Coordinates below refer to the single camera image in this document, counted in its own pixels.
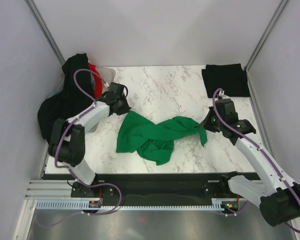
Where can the left aluminium frame post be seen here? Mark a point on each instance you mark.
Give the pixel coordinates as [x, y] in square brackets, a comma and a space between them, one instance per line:
[45, 30]

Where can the black t shirt in bin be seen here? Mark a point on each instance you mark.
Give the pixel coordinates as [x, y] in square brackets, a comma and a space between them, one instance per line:
[69, 102]

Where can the right aluminium frame post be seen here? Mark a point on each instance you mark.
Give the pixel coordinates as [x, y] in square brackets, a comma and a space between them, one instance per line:
[266, 33]

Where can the clear plastic bin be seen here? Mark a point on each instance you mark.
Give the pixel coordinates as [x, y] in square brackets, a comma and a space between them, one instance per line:
[108, 76]

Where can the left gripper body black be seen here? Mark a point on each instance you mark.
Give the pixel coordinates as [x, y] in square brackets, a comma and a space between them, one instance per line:
[120, 100]

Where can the white slotted cable duct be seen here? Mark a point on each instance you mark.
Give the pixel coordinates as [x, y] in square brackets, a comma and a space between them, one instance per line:
[88, 205]

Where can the green t shirt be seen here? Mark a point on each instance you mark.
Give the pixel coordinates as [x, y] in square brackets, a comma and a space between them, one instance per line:
[155, 142]

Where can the aluminium rail profile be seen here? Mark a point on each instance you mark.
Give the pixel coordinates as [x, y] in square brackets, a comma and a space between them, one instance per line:
[61, 188]

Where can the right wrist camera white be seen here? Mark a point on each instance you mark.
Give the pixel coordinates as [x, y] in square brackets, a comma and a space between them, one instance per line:
[221, 94]

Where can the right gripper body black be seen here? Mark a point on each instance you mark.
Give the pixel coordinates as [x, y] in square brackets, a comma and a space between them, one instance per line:
[216, 125]

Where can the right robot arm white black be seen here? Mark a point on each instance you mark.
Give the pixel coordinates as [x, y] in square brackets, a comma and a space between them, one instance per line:
[278, 197]

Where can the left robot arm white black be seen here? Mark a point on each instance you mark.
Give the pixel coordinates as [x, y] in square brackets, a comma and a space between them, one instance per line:
[67, 144]

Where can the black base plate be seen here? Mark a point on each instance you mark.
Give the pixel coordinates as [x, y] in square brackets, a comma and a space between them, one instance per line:
[156, 189]

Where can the red t shirt in bin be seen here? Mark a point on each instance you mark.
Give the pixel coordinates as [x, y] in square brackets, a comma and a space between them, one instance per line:
[98, 82]

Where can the folded black t shirt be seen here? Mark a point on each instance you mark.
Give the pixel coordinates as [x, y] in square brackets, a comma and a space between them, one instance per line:
[231, 78]

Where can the aluminium frame post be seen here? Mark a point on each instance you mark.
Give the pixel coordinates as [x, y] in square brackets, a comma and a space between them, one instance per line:
[266, 33]
[45, 30]

